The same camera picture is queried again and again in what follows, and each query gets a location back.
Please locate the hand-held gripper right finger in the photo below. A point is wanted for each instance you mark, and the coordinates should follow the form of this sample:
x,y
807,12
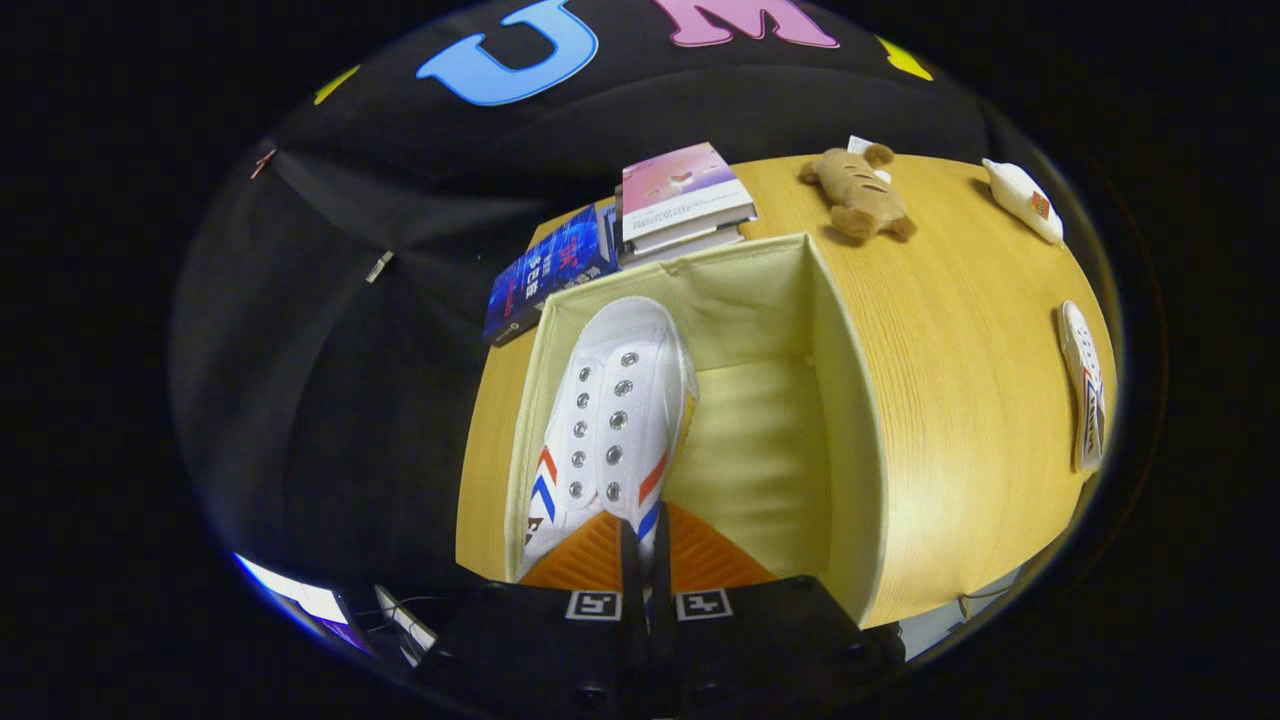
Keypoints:
x,y
760,640

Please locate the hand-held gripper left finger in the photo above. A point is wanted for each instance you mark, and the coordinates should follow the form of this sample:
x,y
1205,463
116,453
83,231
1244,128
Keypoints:
x,y
540,650

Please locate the cream fabric storage box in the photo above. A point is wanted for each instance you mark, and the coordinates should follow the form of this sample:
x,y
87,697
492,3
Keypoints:
x,y
760,440

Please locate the white canvas shoe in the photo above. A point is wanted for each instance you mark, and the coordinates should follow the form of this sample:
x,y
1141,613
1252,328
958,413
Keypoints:
x,y
620,400
1085,390

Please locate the computer monitor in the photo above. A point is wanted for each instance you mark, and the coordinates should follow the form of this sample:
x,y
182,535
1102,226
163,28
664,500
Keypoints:
x,y
300,595

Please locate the black backdrop cloth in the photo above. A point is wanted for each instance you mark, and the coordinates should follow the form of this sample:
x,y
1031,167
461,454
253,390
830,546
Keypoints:
x,y
330,400

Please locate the blue cover book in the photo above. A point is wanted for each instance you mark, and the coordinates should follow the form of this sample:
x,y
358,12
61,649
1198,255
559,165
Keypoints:
x,y
545,270

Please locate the white book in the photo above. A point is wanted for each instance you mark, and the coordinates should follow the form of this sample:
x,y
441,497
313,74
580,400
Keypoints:
x,y
690,243

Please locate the brown plush toy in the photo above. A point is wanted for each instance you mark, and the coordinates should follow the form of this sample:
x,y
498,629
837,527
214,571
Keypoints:
x,y
860,195

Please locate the pink cover book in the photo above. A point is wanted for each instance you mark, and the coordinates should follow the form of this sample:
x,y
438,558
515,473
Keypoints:
x,y
680,190

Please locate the white plush toy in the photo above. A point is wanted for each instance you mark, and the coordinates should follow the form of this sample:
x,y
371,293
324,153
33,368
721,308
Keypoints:
x,y
1020,198

